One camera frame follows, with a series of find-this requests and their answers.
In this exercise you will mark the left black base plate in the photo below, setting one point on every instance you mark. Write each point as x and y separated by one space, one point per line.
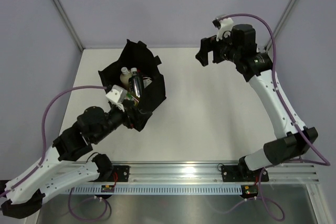
120 173

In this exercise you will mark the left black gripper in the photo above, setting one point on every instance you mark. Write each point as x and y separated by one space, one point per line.
129 121

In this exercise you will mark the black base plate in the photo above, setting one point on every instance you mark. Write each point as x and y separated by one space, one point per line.
234 173
120 173

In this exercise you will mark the right aluminium frame post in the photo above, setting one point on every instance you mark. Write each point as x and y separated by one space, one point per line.
284 17

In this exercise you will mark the slotted cable duct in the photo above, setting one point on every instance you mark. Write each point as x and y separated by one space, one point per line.
158 190

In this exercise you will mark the cream pump lotion bottle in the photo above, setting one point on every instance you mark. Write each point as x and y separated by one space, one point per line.
125 76

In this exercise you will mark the black canvas bag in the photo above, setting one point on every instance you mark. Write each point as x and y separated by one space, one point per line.
136 54

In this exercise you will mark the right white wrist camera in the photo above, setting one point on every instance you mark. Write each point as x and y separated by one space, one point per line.
222 23

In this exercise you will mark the aluminium mounting rail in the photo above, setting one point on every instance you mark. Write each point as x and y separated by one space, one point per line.
208 173

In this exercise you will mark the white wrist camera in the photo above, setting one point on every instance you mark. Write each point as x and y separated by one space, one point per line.
222 23
116 96

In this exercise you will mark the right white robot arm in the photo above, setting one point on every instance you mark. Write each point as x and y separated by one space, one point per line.
293 137

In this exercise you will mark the left aluminium frame post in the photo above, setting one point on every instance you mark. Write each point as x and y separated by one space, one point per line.
68 24

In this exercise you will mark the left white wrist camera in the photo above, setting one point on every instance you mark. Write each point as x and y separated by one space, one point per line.
116 96

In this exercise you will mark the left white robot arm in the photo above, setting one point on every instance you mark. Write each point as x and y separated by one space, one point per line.
26 194

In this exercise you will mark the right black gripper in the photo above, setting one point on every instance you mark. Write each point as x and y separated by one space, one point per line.
208 44

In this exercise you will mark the aluminium frame post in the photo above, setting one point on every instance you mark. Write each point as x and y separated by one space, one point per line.
284 17
68 24

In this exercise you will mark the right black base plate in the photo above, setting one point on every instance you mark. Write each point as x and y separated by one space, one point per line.
234 173

